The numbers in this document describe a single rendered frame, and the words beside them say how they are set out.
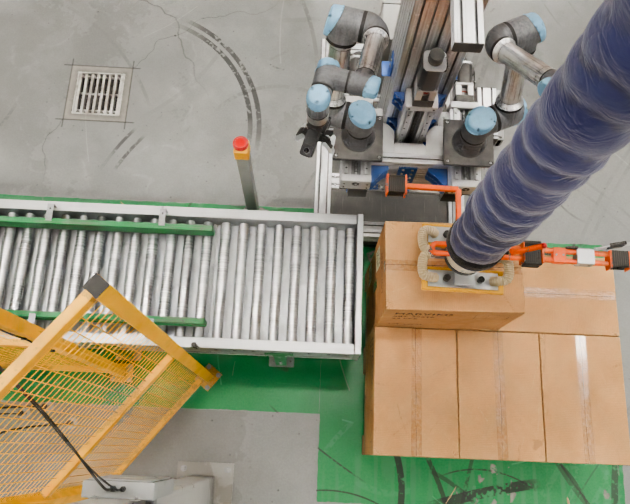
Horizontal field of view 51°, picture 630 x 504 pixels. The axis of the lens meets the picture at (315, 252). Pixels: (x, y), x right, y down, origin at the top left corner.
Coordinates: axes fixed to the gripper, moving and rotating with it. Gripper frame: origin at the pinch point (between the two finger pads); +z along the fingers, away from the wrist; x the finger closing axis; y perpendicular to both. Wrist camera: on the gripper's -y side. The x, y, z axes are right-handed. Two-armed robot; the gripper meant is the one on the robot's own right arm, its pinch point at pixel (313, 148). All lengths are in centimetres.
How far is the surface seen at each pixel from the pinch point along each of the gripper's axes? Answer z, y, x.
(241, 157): 52, 7, 37
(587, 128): -93, -15, -69
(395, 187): 26.8, 9.1, -33.0
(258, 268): 93, -29, 15
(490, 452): 93, -68, -118
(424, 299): 53, -23, -62
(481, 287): 40, -13, -81
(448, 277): 37, -15, -67
